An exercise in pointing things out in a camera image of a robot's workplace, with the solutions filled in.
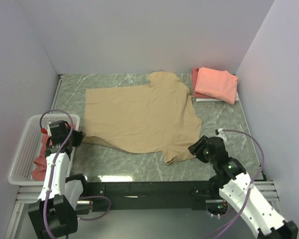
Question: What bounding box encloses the beige t shirt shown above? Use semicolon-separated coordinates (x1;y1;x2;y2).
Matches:
84;72;202;164

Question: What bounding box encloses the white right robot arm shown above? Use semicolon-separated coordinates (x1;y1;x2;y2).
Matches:
188;136;299;239

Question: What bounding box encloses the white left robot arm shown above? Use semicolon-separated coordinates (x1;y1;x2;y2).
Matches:
28;120;90;239

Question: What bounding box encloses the white plastic laundry basket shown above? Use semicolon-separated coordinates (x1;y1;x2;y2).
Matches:
8;114;70;186

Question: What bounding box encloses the red shirt in basket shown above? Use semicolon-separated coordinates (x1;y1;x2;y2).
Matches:
31;119;75;181

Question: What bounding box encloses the folded salmon pink shirt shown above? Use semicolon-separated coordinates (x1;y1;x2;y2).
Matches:
195;67;238;105

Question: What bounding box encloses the black base beam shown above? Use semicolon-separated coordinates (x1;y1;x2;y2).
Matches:
59;180;237;215

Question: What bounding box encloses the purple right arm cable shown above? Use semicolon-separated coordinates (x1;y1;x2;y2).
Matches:
209;128;266;239

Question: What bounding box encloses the aluminium left side rail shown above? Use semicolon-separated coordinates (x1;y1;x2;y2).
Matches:
50;74;65;110

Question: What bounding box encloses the aluminium rail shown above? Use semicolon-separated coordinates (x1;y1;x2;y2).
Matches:
50;74;65;110
15;181;279;204

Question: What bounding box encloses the aluminium front rail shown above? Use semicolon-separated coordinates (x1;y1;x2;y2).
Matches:
15;181;279;204

